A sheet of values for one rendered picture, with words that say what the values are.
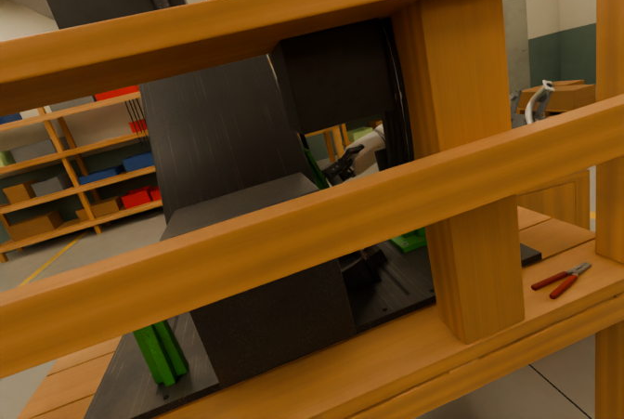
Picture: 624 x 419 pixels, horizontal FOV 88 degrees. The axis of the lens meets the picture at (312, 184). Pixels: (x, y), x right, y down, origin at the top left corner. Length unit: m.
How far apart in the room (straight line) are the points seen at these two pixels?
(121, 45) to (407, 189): 0.39
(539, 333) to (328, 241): 0.55
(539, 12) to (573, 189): 7.61
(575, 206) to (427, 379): 1.32
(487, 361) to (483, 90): 0.53
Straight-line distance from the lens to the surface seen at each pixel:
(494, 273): 0.71
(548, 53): 9.40
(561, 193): 1.83
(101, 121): 6.74
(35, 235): 6.98
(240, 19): 0.43
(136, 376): 0.95
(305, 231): 0.45
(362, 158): 0.85
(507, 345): 0.84
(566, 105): 6.44
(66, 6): 0.55
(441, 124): 0.56
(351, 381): 0.73
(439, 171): 0.51
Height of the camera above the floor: 1.42
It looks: 16 degrees down
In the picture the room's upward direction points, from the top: 15 degrees counter-clockwise
